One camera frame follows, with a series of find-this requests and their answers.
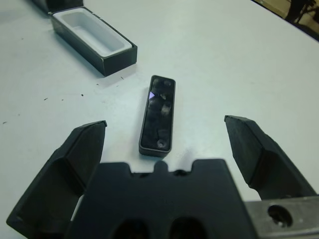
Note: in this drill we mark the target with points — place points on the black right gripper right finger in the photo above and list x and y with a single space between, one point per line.
264 164

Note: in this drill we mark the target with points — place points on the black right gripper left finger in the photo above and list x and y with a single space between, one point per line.
49 189

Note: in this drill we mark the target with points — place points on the black bar-shaped camera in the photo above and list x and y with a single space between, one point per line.
157 117

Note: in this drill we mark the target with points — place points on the black box lid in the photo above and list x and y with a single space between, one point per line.
64 3

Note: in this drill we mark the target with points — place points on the black box base white insert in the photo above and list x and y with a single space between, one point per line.
117 62

